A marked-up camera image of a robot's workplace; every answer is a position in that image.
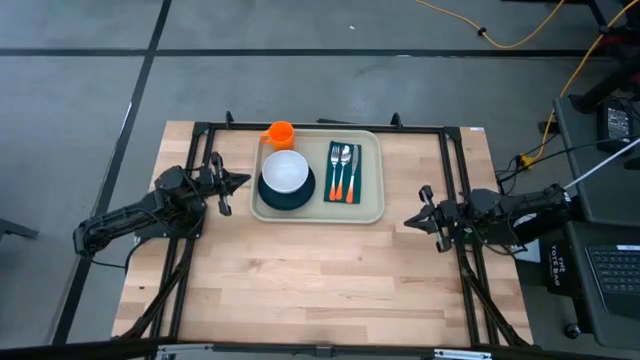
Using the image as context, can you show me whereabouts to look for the black laptop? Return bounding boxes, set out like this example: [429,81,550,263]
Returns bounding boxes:
[584,243,640,321]

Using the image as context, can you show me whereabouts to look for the spoon with orange handle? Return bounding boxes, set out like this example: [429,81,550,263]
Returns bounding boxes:
[334,144,353,201]

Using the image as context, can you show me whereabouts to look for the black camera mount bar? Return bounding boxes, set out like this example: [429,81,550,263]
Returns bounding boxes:
[0,337,531,360]

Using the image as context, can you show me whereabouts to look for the knife with orange handle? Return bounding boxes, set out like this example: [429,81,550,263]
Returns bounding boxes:
[345,144,361,205]

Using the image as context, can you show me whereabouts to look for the dark chair base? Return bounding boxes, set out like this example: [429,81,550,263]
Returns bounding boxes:
[0,217,40,241]

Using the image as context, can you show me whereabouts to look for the dark teal plate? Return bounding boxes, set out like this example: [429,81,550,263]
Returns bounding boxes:
[256,164,317,211]

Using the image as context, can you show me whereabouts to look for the grey side desk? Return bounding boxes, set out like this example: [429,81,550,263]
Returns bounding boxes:
[552,94,640,351]

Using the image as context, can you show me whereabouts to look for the yellow power cable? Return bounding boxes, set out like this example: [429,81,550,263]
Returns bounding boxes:
[412,0,569,51]
[519,0,640,166]

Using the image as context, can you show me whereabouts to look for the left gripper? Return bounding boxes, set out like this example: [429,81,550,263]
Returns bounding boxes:
[198,152,252,217]

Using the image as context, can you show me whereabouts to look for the dark green cloth napkin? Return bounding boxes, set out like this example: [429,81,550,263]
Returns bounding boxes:
[323,141,363,205]

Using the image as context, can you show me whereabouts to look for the white paper sheet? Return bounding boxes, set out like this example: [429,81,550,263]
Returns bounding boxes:
[509,202,541,264]

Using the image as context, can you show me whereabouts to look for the beige plastic tray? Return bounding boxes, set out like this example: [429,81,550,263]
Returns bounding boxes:
[251,129,386,224]

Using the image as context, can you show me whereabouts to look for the black stand legs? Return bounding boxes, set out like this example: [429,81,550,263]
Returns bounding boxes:
[569,0,640,114]

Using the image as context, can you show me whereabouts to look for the black tote bag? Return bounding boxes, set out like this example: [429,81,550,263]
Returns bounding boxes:
[542,239,576,296]

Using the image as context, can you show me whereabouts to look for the white cable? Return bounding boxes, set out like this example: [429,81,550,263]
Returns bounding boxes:
[562,149,640,191]

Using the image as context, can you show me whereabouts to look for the orange plastic mug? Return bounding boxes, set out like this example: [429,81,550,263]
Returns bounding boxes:
[258,120,296,155]

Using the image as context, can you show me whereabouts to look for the person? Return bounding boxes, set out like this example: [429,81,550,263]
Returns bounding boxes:
[602,27,640,86]

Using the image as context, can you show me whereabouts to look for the white bowl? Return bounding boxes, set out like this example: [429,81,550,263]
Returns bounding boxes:
[261,149,310,195]

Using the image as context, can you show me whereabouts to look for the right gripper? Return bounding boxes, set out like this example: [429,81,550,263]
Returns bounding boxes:
[403,185,474,254]

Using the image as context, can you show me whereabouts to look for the fork with orange handle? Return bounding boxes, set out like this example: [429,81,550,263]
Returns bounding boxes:
[328,144,342,201]

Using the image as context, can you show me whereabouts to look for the black power adapter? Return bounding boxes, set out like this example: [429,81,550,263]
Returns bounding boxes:
[597,98,636,154]

